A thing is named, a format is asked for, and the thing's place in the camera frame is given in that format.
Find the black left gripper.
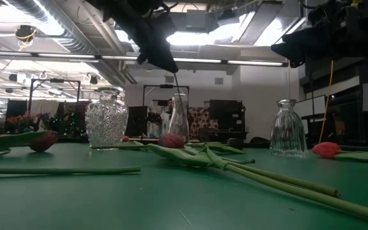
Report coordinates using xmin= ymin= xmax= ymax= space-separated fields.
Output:
xmin=86 ymin=0 xmax=180 ymax=73

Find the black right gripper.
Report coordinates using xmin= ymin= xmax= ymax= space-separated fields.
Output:
xmin=270 ymin=0 xmax=364 ymax=68

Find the dark red artificial tulip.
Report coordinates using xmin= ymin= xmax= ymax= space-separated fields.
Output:
xmin=0 ymin=130 xmax=59 ymax=157
xmin=145 ymin=133 xmax=368 ymax=227

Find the slim clear glass carafe vase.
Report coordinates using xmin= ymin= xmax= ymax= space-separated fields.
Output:
xmin=167 ymin=93 xmax=190 ymax=144

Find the cut crystal glass vase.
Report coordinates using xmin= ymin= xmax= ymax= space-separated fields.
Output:
xmin=84 ymin=86 xmax=130 ymax=151

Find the ribbed clear glass bell vase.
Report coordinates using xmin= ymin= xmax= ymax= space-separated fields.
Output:
xmin=269 ymin=98 xmax=309 ymax=158

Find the LED ceiling tube light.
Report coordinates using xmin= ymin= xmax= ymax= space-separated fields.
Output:
xmin=100 ymin=55 xmax=139 ymax=61
xmin=36 ymin=52 xmax=96 ymax=59
xmin=172 ymin=57 xmax=222 ymax=64
xmin=227 ymin=59 xmax=284 ymax=66

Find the grey ceiling box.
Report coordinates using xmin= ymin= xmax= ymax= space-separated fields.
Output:
xmin=185 ymin=9 xmax=210 ymax=30

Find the black upright panel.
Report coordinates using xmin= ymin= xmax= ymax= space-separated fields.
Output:
xmin=125 ymin=105 xmax=149 ymax=137

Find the floral patterned panel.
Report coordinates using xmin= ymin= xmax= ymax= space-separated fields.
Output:
xmin=188 ymin=107 xmax=219 ymax=139

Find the black cabinet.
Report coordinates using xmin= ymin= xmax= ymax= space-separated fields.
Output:
xmin=209 ymin=99 xmax=247 ymax=141

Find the black round ceiling device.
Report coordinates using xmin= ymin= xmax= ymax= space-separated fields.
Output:
xmin=14 ymin=24 xmax=38 ymax=42

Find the pink tulip lower left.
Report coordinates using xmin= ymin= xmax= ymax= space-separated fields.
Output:
xmin=0 ymin=165 xmax=142 ymax=176

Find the black monitor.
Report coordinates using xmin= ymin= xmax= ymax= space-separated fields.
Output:
xmin=5 ymin=98 xmax=28 ymax=128

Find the background flower bouquet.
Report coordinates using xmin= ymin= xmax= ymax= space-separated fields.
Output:
xmin=6 ymin=111 xmax=36 ymax=134

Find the green table mat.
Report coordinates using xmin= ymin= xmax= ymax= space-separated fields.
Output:
xmin=0 ymin=142 xmax=368 ymax=230

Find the yellow hanging cable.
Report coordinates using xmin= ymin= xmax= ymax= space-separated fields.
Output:
xmin=318 ymin=59 xmax=335 ymax=144

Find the silver ventilation duct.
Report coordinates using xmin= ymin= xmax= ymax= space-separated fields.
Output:
xmin=6 ymin=0 xmax=108 ymax=55

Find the black background rig frame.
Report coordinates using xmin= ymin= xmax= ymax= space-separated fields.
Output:
xmin=29 ymin=79 xmax=82 ymax=112

